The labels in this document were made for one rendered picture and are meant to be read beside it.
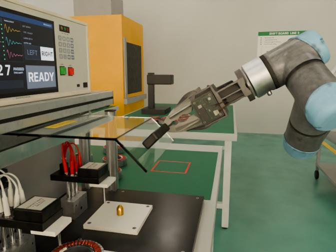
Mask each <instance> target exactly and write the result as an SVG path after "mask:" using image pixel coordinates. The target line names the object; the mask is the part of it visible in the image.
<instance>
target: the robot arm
mask: <svg viewBox="0 0 336 252"><path fill-rule="evenodd" d="M329 60H330V51H329V48H328V46H327V44H326V42H325V41H324V40H323V38H322V36H321V35H320V34H319V33H318V32H316V31H315V30H307V31H305V32H303V33H301V34H299V35H297V36H295V37H291V38H289V39H288V40H287V41H286V42H284V43H282V44H280V45H279V46H277V47H275V48H273V49H272V50H270V51H268V52H266V53H264V54H263V55H261V56H259V57H257V58H255V59H253V60H251V61H249V62H248V63H246V64H244V65H242V66H241V70H240V69H238V70H236V71H234V73H235V75H236V77H237V80H236V81H234V82H233V81H232V80H230V81H228V82H226V83H224V84H222V85H220V86H218V87H216V86H215V85H214V84H211V85H207V87H206V88H204V89H202V90H201V88H200V87H198V88H197V89H195V90H192V91H190V92H188V93H186V94H185V95H184V96H183V97H182V98H181V99H180V101H179V102H178V104H177V105H176V106H175V107H174V108H173V109H172V111H171V112H170V113H169V115H168V116H167V117H166V119H165V120H164V122H163V124H167V125H168V126H169V128H170V129H169V131H167V132H170V133H179V132H187V131H192V130H204V129H207V128H209V127H210V126H211V125H212V124H214V123H217V122H218V121H220V120H222V119H224V118H226V117H227V116H228V115H229V111H228V108H227V106H228V105H230V104H233V103H235V102H237V101H239V100H240V99H242V98H244V97H248V99H249V101H250V102H251V101H253V100H255V99H256V98H255V97H257V98H260V97H262V96H264V95H265V94H266V93H267V95H268V96H271V95H272V94H273V93H272V91H271V90H275V89H278V88H280V87H282V86H284V85H285V86H286V87H287V89H288V90H289V92H290V93H291V95H292V96H293V98H294V103H293V107H292V110H291V113H290V117H289V120H288V124H287V127H286V131H285V132H284V134H283V147H284V149H285V151H286V152H287V153H288V154H289V155H290V156H291V157H293V158H296V159H300V160H306V159H310V158H312V157H313V156H314V155H315V154H316V153H317V152H318V151H319V150H320V148H321V144H322V143H323V141H324V139H325V138H326V137H327V135H328V134H329V133H330V131H331V130H334V129H336V66H335V67H334V68H333V69H332V71H330V70H329V69H328V68H327V66H326V65H325V64H326V63H327V62H328V61H329ZM193 108H194V110H195V112H196V114H197V115H196V114H193V115H191V116H190V117H189V118H188V119H187V120H185V121H180V122H179V123H177V124H172V122H173V121H174V120H177V119H179V117H180V116H181V115H183V114H188V113H190V112H191V111H192V110H193Z"/></svg>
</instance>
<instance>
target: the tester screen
mask: <svg viewBox="0 0 336 252"><path fill-rule="evenodd" d="M24 45H31V46H38V47H46V48H53V55H54V61H50V60H33V59H25V48H24ZM0 64H11V69H12V76H4V77H0V81H10V80H23V85H24V87H21V88H8V89H0V95H2V94H12V93H23V92H33V91H43V90H53V89H57V82H56V87H44V88H33V89H28V86H27V75H26V65H30V66H55V54H54V39H53V25H52V24H50V23H46V22H42V21H39V20H35V19H31V18H27V17H24V16H20V15H16V14H12V13H8V12H5V11H1V10H0Z"/></svg>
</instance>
